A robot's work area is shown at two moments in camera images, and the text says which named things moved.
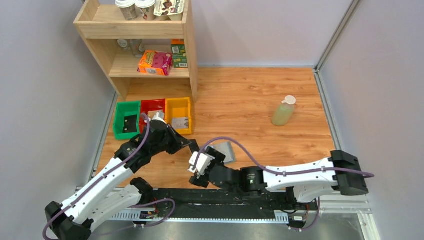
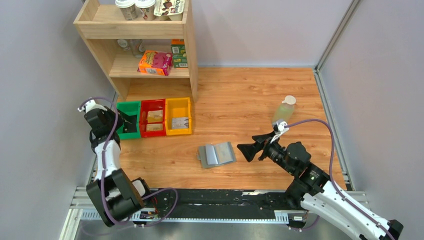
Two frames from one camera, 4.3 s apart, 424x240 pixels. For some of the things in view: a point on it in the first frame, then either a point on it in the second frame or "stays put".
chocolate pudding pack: [169, 10] stays put
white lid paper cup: [128, 8] stays put
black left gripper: [179, 142] → [108, 113]
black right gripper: [203, 181] → [249, 150]
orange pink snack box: [155, 62] stays put
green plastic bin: [123, 109] stays put
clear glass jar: [135, 44] stays put
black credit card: [194, 146] → [130, 122]
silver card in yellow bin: [180, 122] stays put
